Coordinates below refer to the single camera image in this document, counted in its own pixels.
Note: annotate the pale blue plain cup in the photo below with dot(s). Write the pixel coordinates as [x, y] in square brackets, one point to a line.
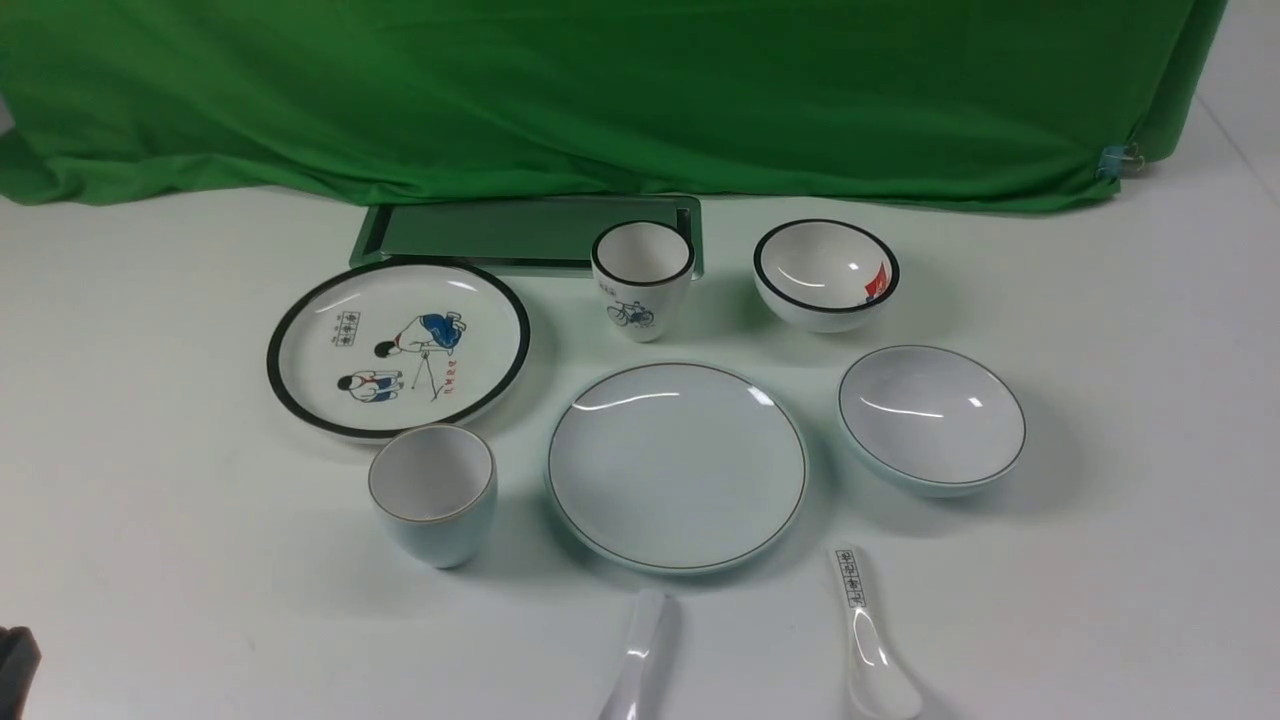
[436, 490]

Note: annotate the pale blue wide bowl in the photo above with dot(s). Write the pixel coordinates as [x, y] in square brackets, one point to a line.
[930, 421]

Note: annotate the plain white ceramic spoon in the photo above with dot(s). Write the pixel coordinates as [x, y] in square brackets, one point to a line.
[627, 697]

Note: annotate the white bicycle cup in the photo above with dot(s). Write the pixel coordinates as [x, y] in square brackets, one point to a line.
[644, 270]

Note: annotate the pale blue plain plate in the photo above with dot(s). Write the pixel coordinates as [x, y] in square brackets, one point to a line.
[676, 468]

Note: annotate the green rectangular tray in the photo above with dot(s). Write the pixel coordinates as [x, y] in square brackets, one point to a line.
[549, 236]

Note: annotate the black-rimmed small white bowl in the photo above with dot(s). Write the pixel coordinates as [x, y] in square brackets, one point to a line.
[824, 276]

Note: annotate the black-rimmed cartoon plate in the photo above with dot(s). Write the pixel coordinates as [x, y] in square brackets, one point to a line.
[391, 346]

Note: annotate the white spoon with print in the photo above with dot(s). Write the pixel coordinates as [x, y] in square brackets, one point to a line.
[878, 687]

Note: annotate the green backdrop cloth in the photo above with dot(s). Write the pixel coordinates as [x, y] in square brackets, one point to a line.
[1000, 106]

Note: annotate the blue binder clip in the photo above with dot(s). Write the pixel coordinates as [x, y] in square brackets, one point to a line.
[1120, 161]

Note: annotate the black object at edge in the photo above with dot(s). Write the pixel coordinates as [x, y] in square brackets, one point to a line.
[20, 658]

